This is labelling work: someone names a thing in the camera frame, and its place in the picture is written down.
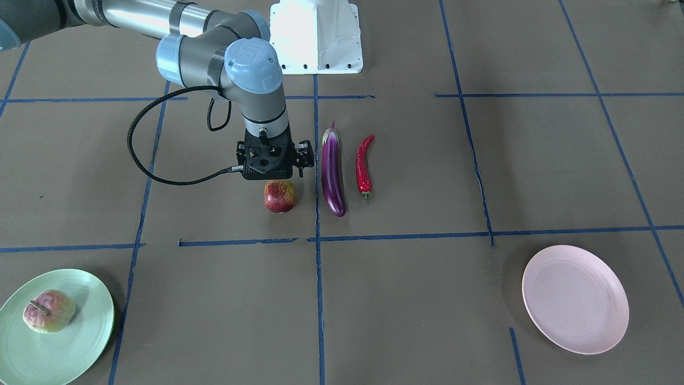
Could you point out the pink plate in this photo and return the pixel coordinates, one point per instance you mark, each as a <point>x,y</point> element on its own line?
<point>575,299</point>

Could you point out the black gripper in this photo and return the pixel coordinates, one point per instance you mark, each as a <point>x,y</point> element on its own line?
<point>303,153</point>

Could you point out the pink yellow peach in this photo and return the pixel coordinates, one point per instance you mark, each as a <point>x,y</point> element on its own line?
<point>50,312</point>

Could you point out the red yellow apple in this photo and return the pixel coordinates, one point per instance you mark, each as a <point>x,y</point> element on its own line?
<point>280,196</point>

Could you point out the purple eggplant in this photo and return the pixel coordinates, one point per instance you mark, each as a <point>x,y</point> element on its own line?
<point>332,184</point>

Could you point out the white pedestal column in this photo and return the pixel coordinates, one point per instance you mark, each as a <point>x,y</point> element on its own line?
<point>316,37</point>

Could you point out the red chili pepper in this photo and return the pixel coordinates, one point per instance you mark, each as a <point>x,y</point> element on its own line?
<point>363,180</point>

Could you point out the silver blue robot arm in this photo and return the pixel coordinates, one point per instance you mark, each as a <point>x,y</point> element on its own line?
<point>226,55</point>

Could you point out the light green plate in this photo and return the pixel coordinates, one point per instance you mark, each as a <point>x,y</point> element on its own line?
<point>28,357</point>

